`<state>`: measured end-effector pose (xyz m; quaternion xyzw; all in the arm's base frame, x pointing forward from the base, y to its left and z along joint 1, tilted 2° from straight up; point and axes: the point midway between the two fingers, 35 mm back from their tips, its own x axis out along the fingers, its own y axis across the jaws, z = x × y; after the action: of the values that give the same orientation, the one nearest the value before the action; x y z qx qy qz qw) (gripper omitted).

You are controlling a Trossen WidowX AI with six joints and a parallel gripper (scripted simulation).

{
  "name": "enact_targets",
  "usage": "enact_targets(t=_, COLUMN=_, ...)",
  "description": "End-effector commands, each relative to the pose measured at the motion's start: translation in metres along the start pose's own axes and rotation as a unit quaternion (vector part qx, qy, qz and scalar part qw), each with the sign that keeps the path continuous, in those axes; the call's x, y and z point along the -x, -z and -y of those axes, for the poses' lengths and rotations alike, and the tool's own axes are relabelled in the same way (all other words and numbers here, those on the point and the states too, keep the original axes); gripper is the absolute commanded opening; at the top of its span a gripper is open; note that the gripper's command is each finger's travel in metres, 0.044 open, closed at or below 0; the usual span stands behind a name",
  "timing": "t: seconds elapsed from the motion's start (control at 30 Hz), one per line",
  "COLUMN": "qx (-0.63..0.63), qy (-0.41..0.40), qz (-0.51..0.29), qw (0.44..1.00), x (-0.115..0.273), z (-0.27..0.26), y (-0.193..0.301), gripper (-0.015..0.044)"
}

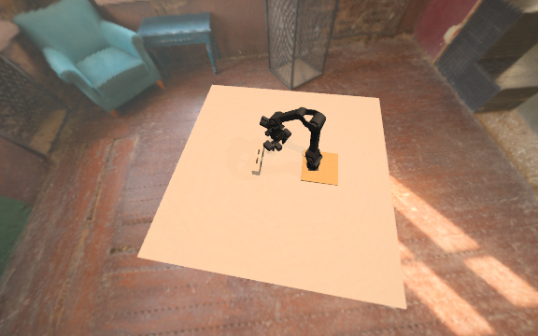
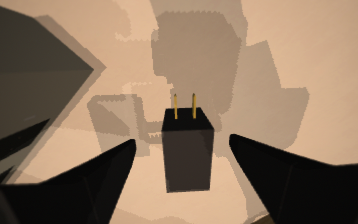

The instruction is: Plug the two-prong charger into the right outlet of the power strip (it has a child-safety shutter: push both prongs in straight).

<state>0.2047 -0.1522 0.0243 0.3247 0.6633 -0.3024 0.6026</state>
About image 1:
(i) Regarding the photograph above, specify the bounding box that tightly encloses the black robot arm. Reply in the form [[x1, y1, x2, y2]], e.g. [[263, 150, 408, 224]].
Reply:
[[260, 107, 326, 171]]

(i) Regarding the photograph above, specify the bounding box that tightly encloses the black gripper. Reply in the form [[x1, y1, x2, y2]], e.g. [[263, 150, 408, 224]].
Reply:
[[263, 128, 291, 151]]

